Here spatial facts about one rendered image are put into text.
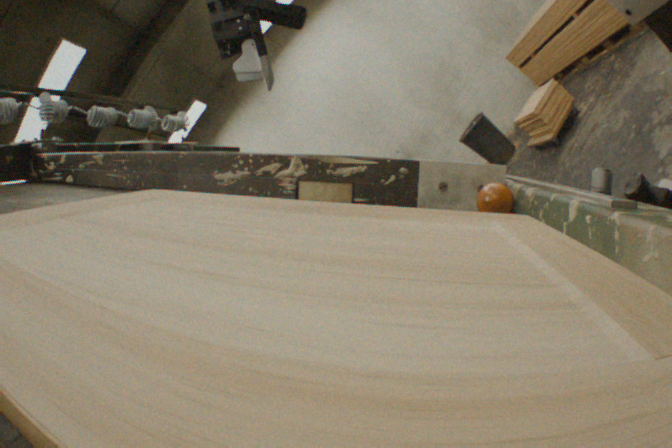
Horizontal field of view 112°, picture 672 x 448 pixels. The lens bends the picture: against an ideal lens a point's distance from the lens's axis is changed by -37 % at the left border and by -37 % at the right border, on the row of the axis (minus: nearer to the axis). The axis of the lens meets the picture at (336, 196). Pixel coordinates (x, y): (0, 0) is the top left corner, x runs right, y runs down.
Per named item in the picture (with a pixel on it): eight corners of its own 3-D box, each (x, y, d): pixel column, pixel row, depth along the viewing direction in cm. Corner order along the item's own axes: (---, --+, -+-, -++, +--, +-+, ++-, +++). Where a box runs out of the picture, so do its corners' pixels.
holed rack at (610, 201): (637, 209, 20) (637, 202, 20) (610, 207, 20) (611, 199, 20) (442, 164, 180) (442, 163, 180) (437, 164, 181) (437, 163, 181)
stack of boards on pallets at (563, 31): (658, -23, 181) (604, -74, 188) (643, 31, 190) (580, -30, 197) (570, 48, 425) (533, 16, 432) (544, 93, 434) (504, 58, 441)
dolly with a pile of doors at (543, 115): (584, 106, 259) (554, 77, 262) (560, 148, 263) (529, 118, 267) (556, 118, 320) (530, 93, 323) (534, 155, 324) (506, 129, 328)
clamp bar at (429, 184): (506, 218, 44) (510, 45, 41) (9, 179, 67) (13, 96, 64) (490, 208, 54) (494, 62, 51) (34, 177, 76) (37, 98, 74)
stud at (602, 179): (615, 199, 27) (617, 170, 27) (597, 198, 27) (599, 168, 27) (603, 197, 29) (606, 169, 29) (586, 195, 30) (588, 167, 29)
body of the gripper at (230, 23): (223, 64, 58) (210, 13, 58) (269, 49, 59) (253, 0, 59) (215, 44, 50) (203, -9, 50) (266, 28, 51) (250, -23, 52)
